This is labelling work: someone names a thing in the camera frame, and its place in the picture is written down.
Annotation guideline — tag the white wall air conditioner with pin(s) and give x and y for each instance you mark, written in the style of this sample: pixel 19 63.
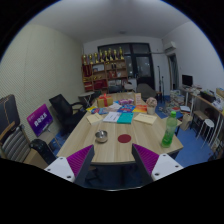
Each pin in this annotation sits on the white wall air conditioner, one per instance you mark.
pixel 170 47

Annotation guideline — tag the white booklet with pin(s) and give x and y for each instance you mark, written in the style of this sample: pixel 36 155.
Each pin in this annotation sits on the white booklet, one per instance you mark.
pixel 111 116

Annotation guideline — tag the teal book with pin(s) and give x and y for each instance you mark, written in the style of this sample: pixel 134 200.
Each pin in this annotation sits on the teal book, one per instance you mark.
pixel 125 118

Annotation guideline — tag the black chair with armrest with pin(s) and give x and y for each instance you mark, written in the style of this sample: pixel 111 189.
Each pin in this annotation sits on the black chair with armrest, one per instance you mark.
pixel 41 149

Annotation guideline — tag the orange red book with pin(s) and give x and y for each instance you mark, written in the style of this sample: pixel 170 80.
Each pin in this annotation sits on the orange red book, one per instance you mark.
pixel 140 108

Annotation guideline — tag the brown paper bag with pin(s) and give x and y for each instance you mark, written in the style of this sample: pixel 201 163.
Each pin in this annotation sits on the brown paper bag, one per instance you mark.
pixel 185 122

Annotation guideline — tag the wooden shelf unit with trophies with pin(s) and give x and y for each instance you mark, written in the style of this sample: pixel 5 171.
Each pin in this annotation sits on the wooden shelf unit with trophies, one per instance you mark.
pixel 105 71

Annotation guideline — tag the small round white table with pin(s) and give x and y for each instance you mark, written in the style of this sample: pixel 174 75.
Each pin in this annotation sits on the small round white table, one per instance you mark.
pixel 86 95

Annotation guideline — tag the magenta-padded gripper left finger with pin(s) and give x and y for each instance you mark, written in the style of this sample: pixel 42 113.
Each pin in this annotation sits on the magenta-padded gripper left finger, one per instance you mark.
pixel 78 160

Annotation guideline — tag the striped cushioned chair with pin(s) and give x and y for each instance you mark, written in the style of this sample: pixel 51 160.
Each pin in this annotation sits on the striped cushioned chair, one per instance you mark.
pixel 15 143

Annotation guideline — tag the pink flowers in white pot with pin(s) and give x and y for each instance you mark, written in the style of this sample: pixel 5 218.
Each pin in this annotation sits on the pink flowers in white pot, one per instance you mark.
pixel 151 103

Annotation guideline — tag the standing orange card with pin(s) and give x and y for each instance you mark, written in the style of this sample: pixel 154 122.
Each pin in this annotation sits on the standing orange card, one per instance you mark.
pixel 138 99

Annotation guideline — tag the pink packet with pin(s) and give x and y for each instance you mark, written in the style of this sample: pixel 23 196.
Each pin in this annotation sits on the pink packet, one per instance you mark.
pixel 126 101

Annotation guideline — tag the purple sign board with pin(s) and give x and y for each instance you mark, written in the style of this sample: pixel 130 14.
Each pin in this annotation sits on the purple sign board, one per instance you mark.
pixel 39 119

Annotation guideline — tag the grey armchair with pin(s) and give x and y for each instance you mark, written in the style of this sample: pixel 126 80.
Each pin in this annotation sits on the grey armchair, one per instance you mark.
pixel 145 90

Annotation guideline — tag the black computer monitor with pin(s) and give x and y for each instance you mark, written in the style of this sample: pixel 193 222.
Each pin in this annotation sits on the black computer monitor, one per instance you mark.
pixel 187 80

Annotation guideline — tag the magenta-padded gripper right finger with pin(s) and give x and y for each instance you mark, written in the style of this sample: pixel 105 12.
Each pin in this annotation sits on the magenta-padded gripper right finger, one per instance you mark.
pixel 148 159

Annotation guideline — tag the gift box with red ribbon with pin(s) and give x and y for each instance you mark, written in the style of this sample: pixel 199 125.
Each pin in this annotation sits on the gift box with red ribbon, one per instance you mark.
pixel 104 101

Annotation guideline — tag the small metal cup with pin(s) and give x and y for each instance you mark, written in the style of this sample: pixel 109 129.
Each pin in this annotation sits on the small metal cup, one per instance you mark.
pixel 101 136

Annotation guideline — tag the black office chair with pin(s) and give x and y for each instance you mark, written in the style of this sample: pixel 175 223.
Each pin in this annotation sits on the black office chair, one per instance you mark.
pixel 63 108

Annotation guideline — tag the flat round red coaster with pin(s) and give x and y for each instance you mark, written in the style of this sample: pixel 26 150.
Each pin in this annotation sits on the flat round red coaster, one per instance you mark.
pixel 124 138

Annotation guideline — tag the small beige book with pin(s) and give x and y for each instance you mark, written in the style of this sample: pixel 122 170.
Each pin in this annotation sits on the small beige book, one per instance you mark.
pixel 95 118

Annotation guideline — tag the cluttered wooden side desk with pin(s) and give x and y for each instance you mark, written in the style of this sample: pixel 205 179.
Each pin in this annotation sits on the cluttered wooden side desk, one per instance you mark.
pixel 208 103

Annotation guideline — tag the green drink bottle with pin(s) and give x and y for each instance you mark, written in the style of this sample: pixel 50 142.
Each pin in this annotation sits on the green drink bottle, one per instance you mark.
pixel 169 131

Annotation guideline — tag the black framed glass door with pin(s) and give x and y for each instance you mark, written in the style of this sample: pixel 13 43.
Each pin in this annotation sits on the black framed glass door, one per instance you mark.
pixel 143 65

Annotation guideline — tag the white round stool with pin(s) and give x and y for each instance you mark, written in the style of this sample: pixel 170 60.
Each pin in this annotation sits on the white round stool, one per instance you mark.
pixel 208 122

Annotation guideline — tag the blue printed book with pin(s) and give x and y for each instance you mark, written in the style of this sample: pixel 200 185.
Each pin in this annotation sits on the blue printed book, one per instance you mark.
pixel 126 108

